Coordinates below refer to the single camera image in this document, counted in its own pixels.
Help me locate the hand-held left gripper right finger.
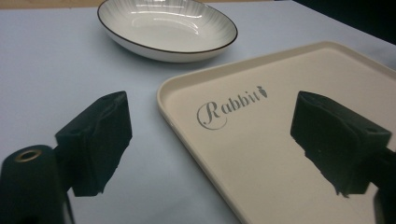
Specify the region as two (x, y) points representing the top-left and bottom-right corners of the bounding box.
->
(290, 90), (393, 198)

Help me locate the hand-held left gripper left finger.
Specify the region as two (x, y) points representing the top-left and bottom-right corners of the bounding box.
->
(54, 91), (134, 198)

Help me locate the cream rectangular tray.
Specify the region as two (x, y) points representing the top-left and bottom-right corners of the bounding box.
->
(156, 40), (396, 224)

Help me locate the white bowl with dark rim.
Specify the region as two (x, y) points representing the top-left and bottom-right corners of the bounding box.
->
(96, 0), (239, 63)

